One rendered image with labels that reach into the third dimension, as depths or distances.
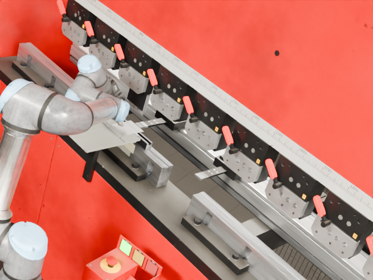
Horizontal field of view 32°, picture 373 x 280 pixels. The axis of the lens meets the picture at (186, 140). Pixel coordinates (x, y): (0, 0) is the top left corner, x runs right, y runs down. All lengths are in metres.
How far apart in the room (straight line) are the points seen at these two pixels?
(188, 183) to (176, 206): 1.78
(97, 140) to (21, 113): 0.66
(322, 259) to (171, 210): 0.58
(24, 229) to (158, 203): 0.65
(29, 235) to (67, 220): 0.88
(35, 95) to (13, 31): 1.35
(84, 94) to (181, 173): 2.17
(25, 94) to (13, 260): 0.49
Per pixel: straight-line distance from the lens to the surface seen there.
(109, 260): 2.28
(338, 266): 2.43
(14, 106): 1.91
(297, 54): 2.02
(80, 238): 2.84
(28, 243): 1.98
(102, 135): 2.55
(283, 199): 2.13
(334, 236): 2.06
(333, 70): 1.96
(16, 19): 3.20
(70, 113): 1.88
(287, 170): 2.10
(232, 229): 2.33
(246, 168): 2.20
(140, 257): 2.32
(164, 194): 2.54
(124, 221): 2.57
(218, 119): 2.25
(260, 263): 2.29
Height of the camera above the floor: 2.30
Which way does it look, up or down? 29 degrees down
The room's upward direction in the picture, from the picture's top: 19 degrees clockwise
